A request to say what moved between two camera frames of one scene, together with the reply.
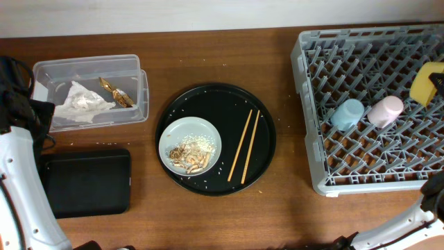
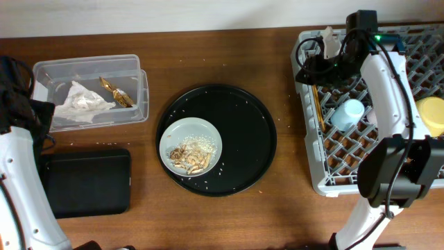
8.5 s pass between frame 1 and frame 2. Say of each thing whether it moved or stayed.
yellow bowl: moved
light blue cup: stayed
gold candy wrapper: stayed
